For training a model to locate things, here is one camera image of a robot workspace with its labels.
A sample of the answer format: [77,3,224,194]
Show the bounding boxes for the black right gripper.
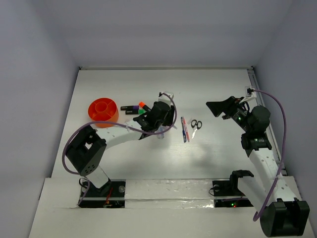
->
[206,96,252,133]

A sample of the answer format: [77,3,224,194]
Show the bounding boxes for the green cap highlighter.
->
[125,109,146,115]

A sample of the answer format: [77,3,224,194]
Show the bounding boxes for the orange round organizer container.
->
[88,98,119,122]

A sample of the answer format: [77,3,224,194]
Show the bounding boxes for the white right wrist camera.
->
[243,86,257,102]

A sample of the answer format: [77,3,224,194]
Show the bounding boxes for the orange cap highlighter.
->
[139,102,151,112]

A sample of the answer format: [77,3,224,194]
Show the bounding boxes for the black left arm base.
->
[77,178,126,208]

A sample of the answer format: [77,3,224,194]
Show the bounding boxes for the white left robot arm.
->
[62,100,177,196]

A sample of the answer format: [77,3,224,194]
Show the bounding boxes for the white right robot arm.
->
[206,96,310,238]

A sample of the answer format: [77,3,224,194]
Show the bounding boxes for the clear spray bottle blue cap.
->
[157,126,165,139]

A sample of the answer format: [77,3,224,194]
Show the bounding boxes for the purple cap highlighter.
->
[120,105,139,111]

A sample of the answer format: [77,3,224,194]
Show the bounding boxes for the aluminium rail on right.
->
[248,68,287,177]

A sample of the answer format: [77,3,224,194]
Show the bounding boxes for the blue ballpoint pen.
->
[180,117,187,143]

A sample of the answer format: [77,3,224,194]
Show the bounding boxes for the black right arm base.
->
[209,180,252,208]

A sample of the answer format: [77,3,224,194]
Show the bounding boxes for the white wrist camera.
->
[243,86,257,102]
[158,91,174,104]

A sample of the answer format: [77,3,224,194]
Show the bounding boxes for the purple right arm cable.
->
[252,89,286,222]

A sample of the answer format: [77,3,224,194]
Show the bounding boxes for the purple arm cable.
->
[61,94,178,174]
[252,89,286,222]

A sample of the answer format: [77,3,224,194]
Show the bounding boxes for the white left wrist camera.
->
[158,91,174,104]

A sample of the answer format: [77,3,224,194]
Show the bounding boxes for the black handled scissors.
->
[191,119,202,139]

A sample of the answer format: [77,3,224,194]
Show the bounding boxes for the red gel pen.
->
[183,117,190,143]

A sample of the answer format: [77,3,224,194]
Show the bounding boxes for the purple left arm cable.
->
[61,94,178,174]

